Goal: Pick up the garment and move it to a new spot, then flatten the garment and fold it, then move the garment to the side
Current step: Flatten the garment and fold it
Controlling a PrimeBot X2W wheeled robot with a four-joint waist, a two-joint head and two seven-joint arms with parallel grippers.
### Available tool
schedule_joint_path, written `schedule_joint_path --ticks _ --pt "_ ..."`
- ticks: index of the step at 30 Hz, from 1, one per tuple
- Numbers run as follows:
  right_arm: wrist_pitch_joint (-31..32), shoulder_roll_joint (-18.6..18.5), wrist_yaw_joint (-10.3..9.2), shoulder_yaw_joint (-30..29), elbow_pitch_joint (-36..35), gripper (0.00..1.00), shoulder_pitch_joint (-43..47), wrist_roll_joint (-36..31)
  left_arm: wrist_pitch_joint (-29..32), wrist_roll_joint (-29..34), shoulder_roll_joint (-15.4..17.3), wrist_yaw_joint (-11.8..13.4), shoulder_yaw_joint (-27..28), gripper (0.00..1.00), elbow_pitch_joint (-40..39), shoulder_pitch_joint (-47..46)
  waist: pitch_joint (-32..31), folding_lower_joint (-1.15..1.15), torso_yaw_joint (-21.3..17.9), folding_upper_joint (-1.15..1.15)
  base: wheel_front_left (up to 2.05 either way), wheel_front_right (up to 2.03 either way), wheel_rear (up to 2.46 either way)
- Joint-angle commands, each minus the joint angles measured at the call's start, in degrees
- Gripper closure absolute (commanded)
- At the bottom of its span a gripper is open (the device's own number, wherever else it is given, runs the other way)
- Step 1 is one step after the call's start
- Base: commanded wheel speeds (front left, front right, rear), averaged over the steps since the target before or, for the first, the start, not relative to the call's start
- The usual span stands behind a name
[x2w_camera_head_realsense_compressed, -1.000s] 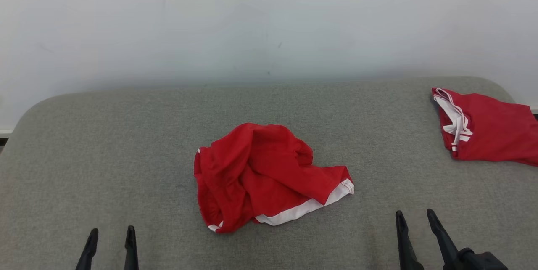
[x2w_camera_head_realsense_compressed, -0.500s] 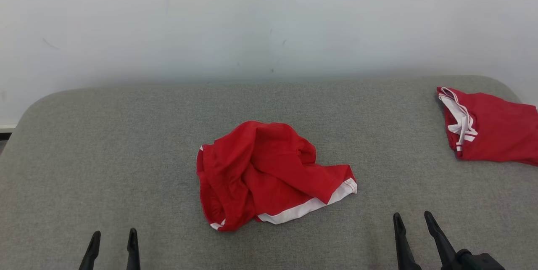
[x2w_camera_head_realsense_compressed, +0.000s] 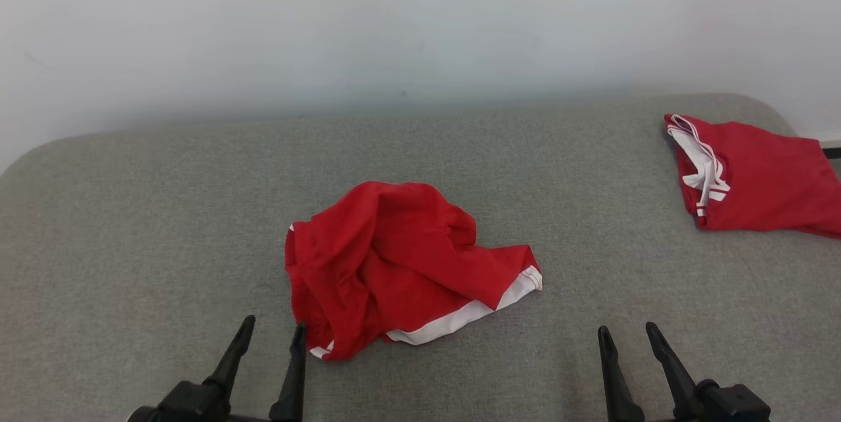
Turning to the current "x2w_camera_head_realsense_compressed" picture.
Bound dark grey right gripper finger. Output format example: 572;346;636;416
645;322;705;420
597;325;646;422

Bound grey fabric mat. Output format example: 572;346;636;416
0;93;841;422

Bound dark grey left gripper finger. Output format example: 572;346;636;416
269;322;308;422
202;315;256;404

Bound red Bulls 23 jersey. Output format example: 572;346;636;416
664;113;841;239

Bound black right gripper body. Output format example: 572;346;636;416
641;379;773;422

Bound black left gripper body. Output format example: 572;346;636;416
127;379;271;422

